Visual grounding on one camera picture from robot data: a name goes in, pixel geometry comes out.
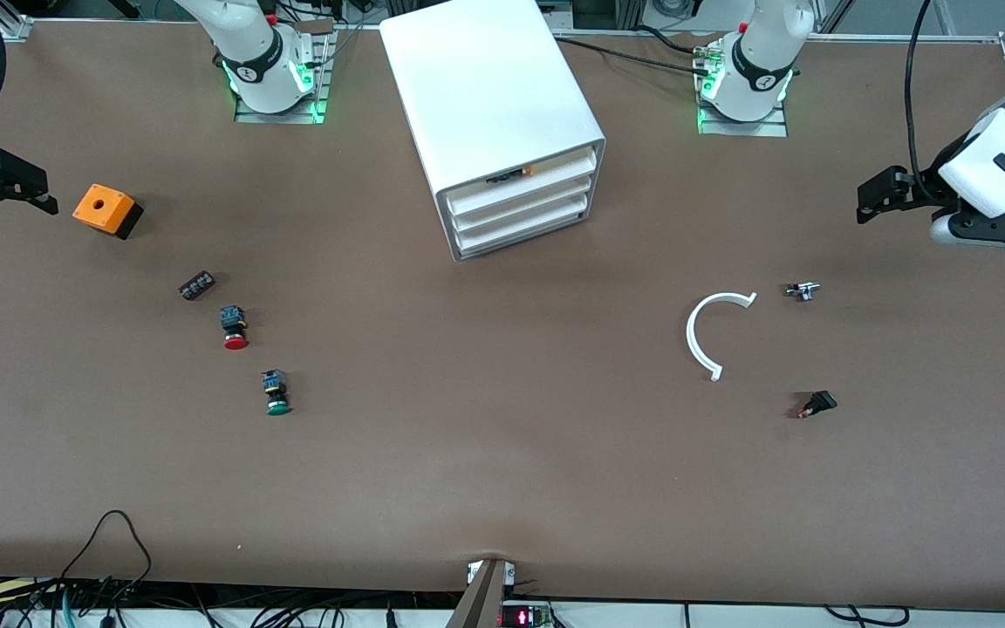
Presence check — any thin black cable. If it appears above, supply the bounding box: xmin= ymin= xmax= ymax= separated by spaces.
xmin=824 ymin=604 xmax=915 ymax=628

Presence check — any aluminium frame rail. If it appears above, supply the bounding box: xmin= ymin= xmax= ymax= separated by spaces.
xmin=0 ymin=0 xmax=34 ymax=43

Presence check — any green mushroom push button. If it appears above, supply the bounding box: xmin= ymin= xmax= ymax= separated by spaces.
xmin=261 ymin=370 xmax=292 ymax=416

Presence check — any white C-shaped plastic ring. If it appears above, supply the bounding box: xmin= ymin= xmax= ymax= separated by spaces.
xmin=686 ymin=291 xmax=758 ymax=382

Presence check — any red mushroom push button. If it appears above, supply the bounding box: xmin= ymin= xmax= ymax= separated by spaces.
xmin=220 ymin=305 xmax=250 ymax=351

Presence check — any white drawer cabinet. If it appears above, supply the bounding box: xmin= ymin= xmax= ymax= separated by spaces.
xmin=379 ymin=0 xmax=606 ymax=262

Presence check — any white plastic drawer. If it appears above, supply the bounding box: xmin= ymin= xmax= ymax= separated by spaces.
xmin=443 ymin=147 xmax=598 ymax=217
xmin=455 ymin=193 xmax=591 ymax=257
xmin=450 ymin=173 xmax=594 ymax=236

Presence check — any aluminium profile beam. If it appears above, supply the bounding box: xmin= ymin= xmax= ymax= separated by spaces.
xmin=445 ymin=558 xmax=509 ymax=628

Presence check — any tangled black cable bundle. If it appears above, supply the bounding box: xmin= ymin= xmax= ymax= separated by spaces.
xmin=0 ymin=574 xmax=468 ymax=628

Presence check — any black looped cable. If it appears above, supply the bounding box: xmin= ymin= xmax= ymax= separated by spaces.
xmin=56 ymin=509 xmax=154 ymax=604

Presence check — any black cable behind cabinet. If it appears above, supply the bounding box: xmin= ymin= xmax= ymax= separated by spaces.
xmin=553 ymin=35 xmax=713 ymax=78
xmin=636 ymin=24 xmax=714 ymax=57

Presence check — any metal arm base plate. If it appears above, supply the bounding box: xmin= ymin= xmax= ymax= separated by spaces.
xmin=696 ymin=98 xmax=790 ymax=138
xmin=234 ymin=33 xmax=331 ymax=125

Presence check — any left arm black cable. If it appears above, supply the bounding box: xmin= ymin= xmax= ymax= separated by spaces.
xmin=903 ymin=0 xmax=950 ymax=207

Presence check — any orange button box black base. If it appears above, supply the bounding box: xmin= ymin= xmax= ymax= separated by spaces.
xmin=72 ymin=183 xmax=144 ymax=241

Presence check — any black device red display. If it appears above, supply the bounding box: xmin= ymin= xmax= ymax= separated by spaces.
xmin=500 ymin=601 xmax=554 ymax=628

